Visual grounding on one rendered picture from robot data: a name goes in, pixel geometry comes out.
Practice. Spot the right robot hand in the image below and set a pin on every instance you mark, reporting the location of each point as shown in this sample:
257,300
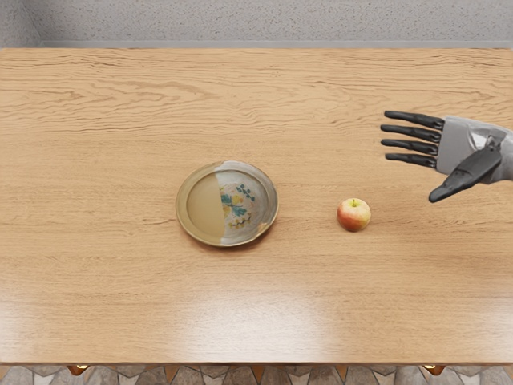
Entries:
457,140

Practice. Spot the patterned ceramic plate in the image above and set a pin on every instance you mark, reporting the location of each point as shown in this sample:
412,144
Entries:
226,203

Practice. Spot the red yellow apple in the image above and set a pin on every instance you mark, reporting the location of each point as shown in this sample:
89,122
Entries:
353,215

